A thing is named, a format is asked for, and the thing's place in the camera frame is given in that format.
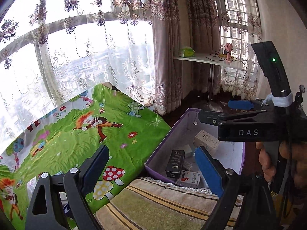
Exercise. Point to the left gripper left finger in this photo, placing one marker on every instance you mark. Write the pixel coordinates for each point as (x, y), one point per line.
(54, 194)

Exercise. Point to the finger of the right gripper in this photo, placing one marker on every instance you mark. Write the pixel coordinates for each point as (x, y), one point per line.
(248, 105)
(213, 118)

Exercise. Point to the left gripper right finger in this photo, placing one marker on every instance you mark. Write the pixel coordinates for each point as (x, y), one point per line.
(257, 210)

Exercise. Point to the black barcode box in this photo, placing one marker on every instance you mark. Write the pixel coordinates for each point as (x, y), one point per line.
(175, 164)

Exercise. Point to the white barcode box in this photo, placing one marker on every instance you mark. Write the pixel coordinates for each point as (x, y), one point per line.
(209, 142)

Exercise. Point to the right hand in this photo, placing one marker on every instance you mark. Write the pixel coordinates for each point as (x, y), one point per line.
(298, 155)

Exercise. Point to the white side table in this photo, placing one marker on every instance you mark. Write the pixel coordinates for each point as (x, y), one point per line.
(212, 60)

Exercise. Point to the purple storage box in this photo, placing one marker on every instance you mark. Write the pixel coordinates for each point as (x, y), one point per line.
(182, 134)

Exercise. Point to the red white small box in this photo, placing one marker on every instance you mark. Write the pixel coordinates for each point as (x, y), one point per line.
(189, 179)

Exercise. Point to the pink small fan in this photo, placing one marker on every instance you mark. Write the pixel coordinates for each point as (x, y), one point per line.
(228, 48)

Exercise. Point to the green tissue pack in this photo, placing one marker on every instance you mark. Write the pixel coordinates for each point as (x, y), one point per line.
(186, 52)

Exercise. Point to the green cartoon tablecloth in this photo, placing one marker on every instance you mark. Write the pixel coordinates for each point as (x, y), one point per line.
(66, 136)

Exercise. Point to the striped beige sofa cushion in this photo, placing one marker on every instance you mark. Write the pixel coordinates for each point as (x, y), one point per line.
(152, 204)

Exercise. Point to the pink drape curtain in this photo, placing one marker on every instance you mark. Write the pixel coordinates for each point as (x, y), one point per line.
(205, 25)

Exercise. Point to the white lace curtain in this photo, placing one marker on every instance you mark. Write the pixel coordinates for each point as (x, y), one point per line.
(52, 50)

